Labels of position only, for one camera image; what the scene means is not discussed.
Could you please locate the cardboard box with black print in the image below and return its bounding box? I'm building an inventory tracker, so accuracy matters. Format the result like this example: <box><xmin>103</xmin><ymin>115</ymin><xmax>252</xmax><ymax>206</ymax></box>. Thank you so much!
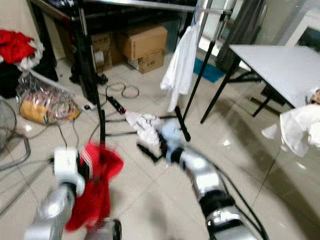
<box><xmin>127</xmin><ymin>50</ymin><xmax>165</xmax><ymax>75</ymax></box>

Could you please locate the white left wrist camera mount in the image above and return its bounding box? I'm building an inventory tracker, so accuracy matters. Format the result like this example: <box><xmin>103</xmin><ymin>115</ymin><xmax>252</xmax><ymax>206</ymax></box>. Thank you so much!
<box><xmin>54</xmin><ymin>146</ymin><xmax>87</xmax><ymax>196</ymax></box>

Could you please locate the chrome and black clothes rack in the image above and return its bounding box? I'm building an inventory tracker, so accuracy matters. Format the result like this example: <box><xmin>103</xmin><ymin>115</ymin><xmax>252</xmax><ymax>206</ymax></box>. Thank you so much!
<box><xmin>72</xmin><ymin>0</ymin><xmax>236</xmax><ymax>143</ymax></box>

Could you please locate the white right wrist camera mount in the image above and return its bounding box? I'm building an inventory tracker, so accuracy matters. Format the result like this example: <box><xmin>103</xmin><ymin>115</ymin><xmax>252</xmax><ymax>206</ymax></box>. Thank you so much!
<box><xmin>160</xmin><ymin>119</ymin><xmax>183</xmax><ymax>151</ymax></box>

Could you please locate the white table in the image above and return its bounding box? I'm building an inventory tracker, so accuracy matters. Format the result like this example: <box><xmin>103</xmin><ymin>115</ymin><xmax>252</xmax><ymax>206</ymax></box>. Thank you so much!
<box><xmin>200</xmin><ymin>44</ymin><xmax>320</xmax><ymax>123</ymax></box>

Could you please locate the black desk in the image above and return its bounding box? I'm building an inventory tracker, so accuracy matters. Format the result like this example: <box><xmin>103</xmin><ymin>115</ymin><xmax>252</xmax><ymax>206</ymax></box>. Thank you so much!
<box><xmin>30</xmin><ymin>0</ymin><xmax>191</xmax><ymax>31</ymax></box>

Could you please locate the red polo shirt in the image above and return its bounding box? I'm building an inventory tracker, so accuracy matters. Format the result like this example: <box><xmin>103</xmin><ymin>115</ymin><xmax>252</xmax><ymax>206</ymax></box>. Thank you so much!
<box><xmin>66</xmin><ymin>141</ymin><xmax>125</xmax><ymax>232</ymax></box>

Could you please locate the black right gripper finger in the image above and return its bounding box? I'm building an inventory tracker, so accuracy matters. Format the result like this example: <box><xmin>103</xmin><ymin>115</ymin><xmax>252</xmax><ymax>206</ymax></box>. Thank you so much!
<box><xmin>136</xmin><ymin>143</ymin><xmax>162</xmax><ymax>157</ymax></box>
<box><xmin>137</xmin><ymin>147</ymin><xmax>161</xmax><ymax>162</ymax></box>

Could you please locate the white blouse with dark buttons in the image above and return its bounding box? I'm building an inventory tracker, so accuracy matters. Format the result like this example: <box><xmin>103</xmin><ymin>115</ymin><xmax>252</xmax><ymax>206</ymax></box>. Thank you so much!
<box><xmin>262</xmin><ymin>90</ymin><xmax>320</xmax><ymax>158</ymax></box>

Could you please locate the large clear bag of goods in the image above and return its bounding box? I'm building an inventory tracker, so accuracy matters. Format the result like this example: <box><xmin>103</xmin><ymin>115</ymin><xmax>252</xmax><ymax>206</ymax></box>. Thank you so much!
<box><xmin>16</xmin><ymin>72</ymin><xmax>81</xmax><ymax>126</ymax></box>

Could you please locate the small cardboard box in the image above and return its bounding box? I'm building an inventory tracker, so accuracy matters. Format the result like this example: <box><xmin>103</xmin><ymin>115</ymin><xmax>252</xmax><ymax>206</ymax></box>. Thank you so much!
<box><xmin>90</xmin><ymin>32</ymin><xmax>121</xmax><ymax>73</ymax></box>

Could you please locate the grey floor fan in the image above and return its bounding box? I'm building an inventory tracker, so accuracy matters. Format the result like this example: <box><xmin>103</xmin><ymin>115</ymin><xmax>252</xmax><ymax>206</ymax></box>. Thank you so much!
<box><xmin>0</xmin><ymin>100</ymin><xmax>31</xmax><ymax>171</ymax></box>

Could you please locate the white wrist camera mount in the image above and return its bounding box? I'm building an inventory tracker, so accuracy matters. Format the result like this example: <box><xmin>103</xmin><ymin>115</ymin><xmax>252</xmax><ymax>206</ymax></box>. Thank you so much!
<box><xmin>54</xmin><ymin>146</ymin><xmax>87</xmax><ymax>196</ymax></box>
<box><xmin>160</xmin><ymin>119</ymin><xmax>183</xmax><ymax>151</ymax></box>

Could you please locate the black floor cable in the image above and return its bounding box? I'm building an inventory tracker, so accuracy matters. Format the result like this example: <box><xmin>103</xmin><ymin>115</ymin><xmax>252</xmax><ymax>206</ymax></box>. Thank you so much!
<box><xmin>105</xmin><ymin>82</ymin><xmax>140</xmax><ymax>101</ymax></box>

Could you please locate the grey curtain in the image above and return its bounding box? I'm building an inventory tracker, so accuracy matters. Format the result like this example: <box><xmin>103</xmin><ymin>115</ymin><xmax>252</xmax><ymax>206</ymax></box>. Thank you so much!
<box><xmin>215</xmin><ymin>0</ymin><xmax>266</xmax><ymax>73</ymax></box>

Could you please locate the blue hanger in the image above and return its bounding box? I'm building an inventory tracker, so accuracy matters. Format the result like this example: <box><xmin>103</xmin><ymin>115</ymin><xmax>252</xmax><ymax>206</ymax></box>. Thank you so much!
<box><xmin>192</xmin><ymin>7</ymin><xmax>202</xmax><ymax>26</ymax></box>

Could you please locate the large cardboard box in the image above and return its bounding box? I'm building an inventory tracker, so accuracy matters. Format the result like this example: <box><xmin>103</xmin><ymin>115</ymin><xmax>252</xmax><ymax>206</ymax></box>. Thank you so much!
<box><xmin>115</xmin><ymin>25</ymin><xmax>168</xmax><ymax>62</ymax></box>

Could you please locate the black power strip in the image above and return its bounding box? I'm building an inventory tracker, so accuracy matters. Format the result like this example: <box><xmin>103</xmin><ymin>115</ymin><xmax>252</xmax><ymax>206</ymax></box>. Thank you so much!
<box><xmin>107</xmin><ymin>96</ymin><xmax>127</xmax><ymax>115</ymax></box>

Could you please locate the red clothes pile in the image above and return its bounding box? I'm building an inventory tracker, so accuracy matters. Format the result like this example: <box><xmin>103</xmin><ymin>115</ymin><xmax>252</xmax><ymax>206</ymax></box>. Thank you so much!
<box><xmin>0</xmin><ymin>29</ymin><xmax>43</xmax><ymax>71</ymax></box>

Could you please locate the teal rug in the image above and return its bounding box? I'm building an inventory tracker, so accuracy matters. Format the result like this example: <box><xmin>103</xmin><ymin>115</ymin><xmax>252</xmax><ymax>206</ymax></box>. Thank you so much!
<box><xmin>192</xmin><ymin>57</ymin><xmax>226</xmax><ymax>83</ymax></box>

